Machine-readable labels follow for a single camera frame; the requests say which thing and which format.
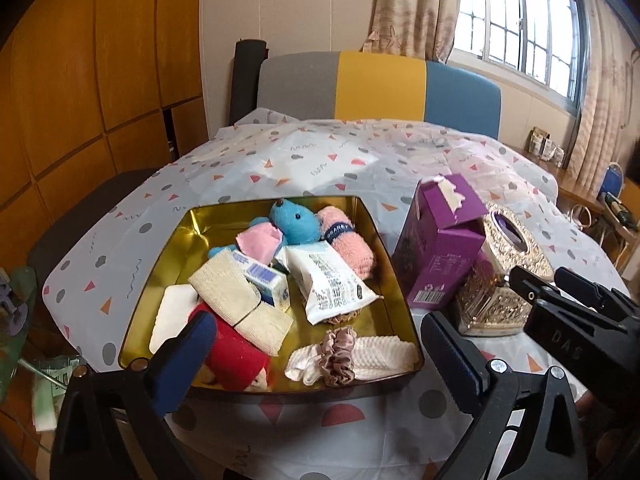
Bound beige woven cloth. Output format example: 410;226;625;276
189;249;293;356

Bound wooden desk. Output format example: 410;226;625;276
512;146;639;274

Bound patterned light blue bedspread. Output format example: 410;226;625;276
43;110;623;479

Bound pink cloth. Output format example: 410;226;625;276
235;222;285;266

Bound beige patterned curtain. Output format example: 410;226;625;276
362;0;461;63

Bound blue chair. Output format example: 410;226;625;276
598;162;624;197

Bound red plush toy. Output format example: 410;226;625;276
189;302;270;391

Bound grey yellow blue headboard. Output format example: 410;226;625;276
257;51;501;139

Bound mauve hair scrunchie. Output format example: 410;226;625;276
318;326;357;388

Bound small blue white box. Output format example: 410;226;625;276
232;250;291;312

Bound window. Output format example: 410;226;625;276
454;0;585;108

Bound wooden wardrobe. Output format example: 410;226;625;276
1;0;206;269

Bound gold ornate tissue holder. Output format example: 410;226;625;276
456;202;553;337

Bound white wet wipes pack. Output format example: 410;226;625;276
276;240;380;325

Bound blue plush bear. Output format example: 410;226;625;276
208;200;321;258

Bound white knitted socks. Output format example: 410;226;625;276
284;336;419;386

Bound pink rolled towel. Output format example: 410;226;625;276
317;206;376;281

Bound white flat pad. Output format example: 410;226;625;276
149;284;198;354

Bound purple tissue box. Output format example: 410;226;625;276
392;174;487;311

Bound gold tin tray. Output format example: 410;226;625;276
118;196;424;404

